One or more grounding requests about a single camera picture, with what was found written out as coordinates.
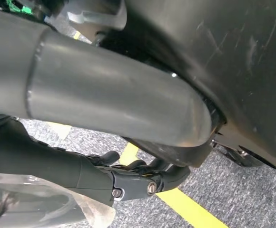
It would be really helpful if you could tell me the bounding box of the dark robot leg shell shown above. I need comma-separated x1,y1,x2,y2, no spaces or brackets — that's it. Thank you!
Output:
98,0,276,174

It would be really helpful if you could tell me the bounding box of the clear plastic camera cover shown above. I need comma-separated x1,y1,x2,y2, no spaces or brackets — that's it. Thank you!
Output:
0,174,116,228

